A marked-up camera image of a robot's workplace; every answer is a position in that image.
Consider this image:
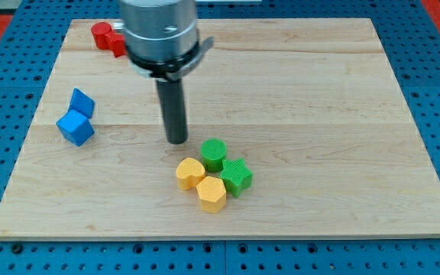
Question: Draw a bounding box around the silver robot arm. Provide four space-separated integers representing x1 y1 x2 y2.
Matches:
118 0 214 81

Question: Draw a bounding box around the blue cube block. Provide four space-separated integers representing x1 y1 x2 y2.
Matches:
56 110 95 147

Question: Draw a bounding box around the green cylinder block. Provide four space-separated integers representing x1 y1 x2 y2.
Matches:
201 138 227 173

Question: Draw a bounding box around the green star block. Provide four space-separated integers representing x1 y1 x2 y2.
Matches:
219 158 253 198

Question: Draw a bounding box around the yellow heart block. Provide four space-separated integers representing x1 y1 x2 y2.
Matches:
176 157 206 190

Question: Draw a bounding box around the yellow hexagon block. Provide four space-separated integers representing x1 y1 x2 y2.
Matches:
196 176 227 213

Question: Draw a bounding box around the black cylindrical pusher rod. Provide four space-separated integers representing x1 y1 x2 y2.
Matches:
156 79 188 144

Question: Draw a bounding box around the wooden board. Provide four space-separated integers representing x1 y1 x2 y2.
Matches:
0 18 440 241

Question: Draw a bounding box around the red angular block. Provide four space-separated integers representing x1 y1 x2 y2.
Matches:
105 31 127 58

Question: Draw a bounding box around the blue slanted block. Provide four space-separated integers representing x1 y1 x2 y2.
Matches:
69 88 95 118

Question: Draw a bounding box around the red cylinder block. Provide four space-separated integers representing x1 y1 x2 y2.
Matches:
91 21 112 50

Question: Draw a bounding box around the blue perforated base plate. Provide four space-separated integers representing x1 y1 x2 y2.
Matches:
0 0 440 274

